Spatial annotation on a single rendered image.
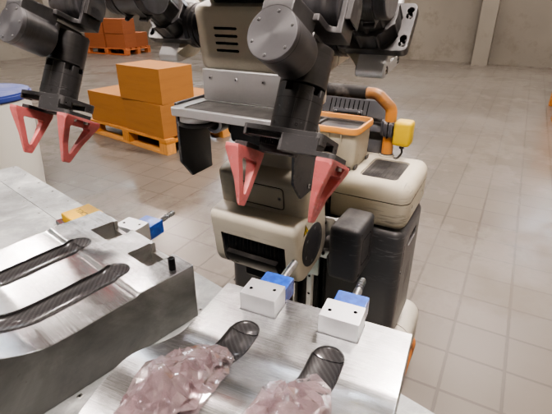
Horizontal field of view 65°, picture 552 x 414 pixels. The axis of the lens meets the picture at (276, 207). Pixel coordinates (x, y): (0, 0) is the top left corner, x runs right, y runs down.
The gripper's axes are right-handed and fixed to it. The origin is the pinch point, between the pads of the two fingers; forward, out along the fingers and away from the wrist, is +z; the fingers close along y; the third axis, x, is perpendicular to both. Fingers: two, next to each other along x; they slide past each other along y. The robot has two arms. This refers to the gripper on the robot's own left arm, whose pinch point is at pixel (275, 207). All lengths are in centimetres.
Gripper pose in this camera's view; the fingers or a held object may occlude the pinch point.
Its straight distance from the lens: 52.3
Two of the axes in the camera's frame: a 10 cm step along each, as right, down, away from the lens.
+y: 8.8, 2.1, -4.3
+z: -2.2, 9.8, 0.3
